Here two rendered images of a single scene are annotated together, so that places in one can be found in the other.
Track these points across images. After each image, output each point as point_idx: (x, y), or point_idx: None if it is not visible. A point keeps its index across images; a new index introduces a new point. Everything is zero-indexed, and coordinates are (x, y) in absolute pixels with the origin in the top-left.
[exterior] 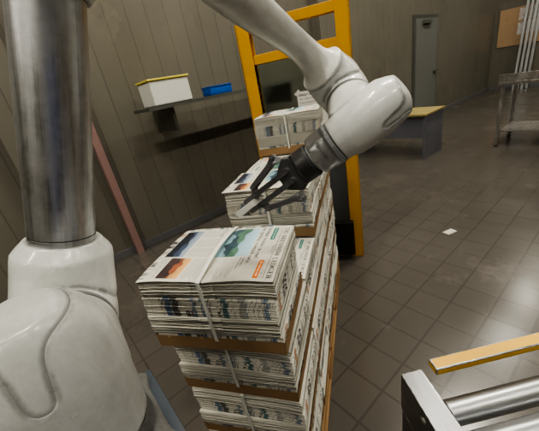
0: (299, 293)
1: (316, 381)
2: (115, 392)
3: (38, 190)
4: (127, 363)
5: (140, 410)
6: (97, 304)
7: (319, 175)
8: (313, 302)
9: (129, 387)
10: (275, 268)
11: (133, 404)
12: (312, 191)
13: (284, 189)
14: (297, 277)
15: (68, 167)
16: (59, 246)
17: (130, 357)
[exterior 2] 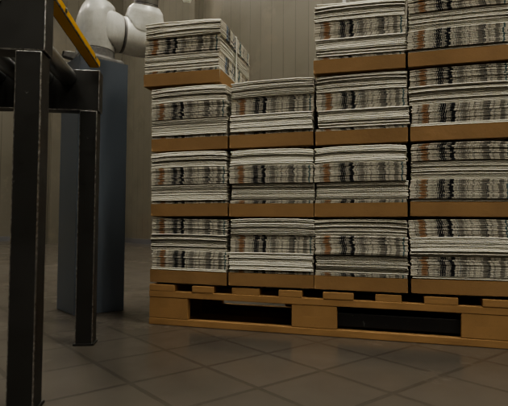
0: (202, 80)
1: (206, 207)
2: (85, 24)
3: None
4: (94, 22)
5: (89, 41)
6: (104, 5)
7: (443, 19)
8: (252, 134)
9: (89, 28)
10: (157, 23)
11: (87, 34)
12: (356, 25)
13: None
14: (209, 67)
15: None
16: (134, 2)
17: (102, 27)
